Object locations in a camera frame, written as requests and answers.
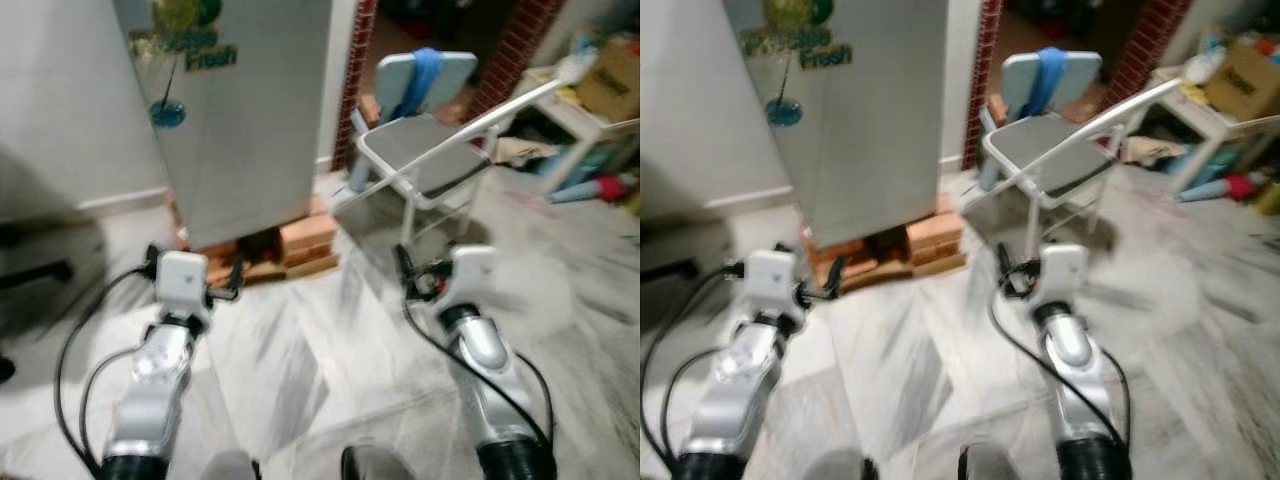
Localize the blue cloth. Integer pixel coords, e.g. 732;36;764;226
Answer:
400;47;444;119
1025;45;1071;119

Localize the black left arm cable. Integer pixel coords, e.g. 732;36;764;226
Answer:
55;265;156;476
640;265;741;476

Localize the white pole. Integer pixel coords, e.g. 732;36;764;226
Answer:
393;65;591;186
1015;55;1216;186

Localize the brown cardboard box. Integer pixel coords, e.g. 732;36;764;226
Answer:
1205;38;1280;121
575;40;641;123

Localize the white side table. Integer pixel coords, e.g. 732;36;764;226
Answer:
515;65;641;196
1150;65;1280;196

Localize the orange brick fridge base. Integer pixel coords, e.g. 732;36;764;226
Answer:
800;195;969;291
175;195;341;288

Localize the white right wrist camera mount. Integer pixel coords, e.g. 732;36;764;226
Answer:
1040;243;1089;306
448;244;498;309

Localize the silver fridge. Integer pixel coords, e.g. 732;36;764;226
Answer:
108;0;336;251
722;0;951;249

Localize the green fresh fridge sticker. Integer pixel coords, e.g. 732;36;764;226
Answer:
130;0;239;131
740;0;853;129

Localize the black furniture base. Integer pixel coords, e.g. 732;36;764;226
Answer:
0;258;76;291
640;258;701;286

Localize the grey white-framed folding chair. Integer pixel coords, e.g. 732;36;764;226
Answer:
980;48;1121;259
345;48;496;246

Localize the red and blue umbrella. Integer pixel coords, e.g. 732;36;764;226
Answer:
1175;172;1266;204
545;172;631;204

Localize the grey robot right foot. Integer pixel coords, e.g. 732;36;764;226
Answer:
340;445;416;480
958;445;1016;480

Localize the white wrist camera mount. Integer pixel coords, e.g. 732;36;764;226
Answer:
155;250;211;321
448;244;498;309
1040;243;1089;306
745;250;801;317

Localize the grey robot foot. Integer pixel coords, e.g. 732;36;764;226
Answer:
195;450;263;480
958;445;1016;480
340;445;416;480
800;450;879;480

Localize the grey robot left foot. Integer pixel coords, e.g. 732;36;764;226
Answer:
195;450;263;480
800;450;879;480

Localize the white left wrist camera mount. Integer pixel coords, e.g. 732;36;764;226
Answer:
155;250;211;321
745;250;801;317

